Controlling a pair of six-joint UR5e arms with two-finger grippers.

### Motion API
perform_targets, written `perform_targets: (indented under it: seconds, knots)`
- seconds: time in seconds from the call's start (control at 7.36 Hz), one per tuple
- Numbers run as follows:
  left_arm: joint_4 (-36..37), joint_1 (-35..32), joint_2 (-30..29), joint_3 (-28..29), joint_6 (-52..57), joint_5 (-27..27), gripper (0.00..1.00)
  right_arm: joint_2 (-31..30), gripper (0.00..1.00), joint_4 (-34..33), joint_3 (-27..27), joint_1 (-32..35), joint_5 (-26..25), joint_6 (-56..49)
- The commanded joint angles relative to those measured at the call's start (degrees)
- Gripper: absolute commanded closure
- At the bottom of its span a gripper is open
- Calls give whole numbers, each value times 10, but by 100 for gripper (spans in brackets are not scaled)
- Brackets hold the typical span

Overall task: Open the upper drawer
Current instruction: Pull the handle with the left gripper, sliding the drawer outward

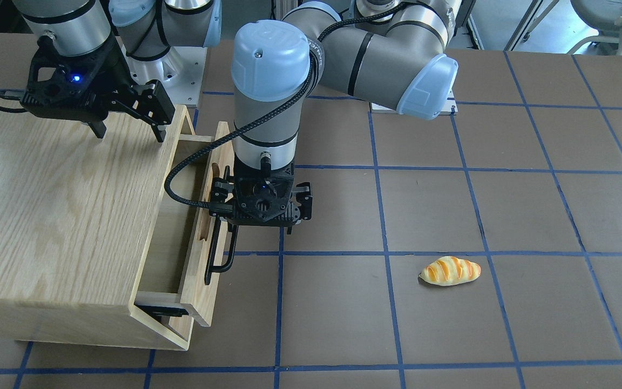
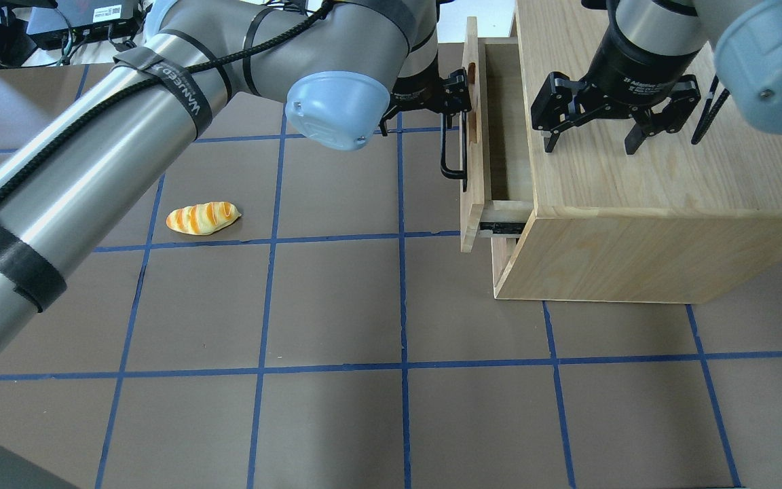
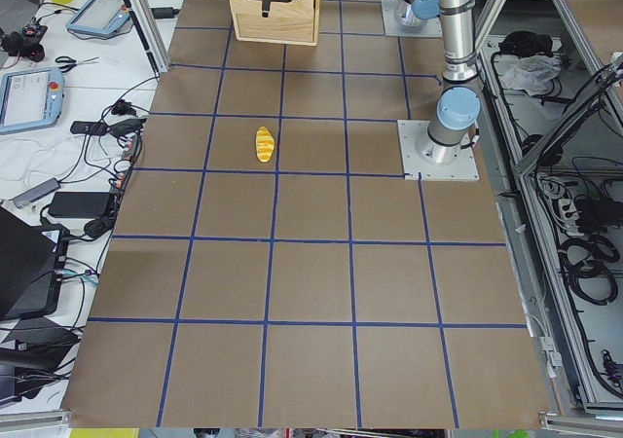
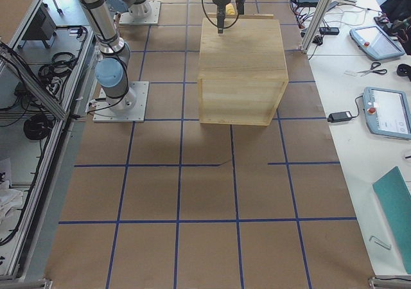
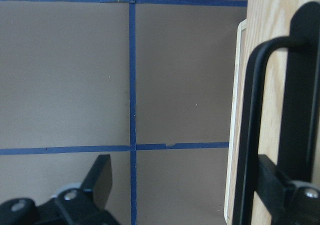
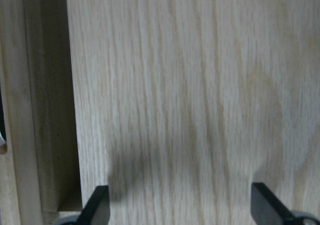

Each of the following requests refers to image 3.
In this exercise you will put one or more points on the light wooden drawer cabinet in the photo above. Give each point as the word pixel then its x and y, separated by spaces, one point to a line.
pixel 294 23

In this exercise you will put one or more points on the yellow toy croissant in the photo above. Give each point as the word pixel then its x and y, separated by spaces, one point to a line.
pixel 264 144

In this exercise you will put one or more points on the grey teach pendant far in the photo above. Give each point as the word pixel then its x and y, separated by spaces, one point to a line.
pixel 102 19

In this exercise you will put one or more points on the grey teach pendant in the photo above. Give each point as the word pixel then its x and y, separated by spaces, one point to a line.
pixel 31 99
pixel 102 19

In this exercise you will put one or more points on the black small adapter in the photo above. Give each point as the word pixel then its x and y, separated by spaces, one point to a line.
pixel 89 128

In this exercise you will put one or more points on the grey teach pendant near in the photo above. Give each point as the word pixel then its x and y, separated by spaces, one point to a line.
pixel 31 99

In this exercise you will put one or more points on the white crumpled cloth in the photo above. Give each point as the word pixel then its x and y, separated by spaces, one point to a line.
pixel 532 74

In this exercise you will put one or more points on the black power adapter brick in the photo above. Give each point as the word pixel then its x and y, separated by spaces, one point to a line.
pixel 80 204

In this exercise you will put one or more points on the black laptop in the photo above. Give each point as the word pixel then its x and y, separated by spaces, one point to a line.
pixel 31 260

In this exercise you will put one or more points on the aluminium frame post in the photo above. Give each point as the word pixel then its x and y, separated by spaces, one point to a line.
pixel 149 35

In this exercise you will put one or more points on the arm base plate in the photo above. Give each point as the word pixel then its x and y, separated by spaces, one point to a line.
pixel 423 159
pixel 392 9

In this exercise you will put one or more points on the black handled scissors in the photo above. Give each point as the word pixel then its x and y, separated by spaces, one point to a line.
pixel 66 63

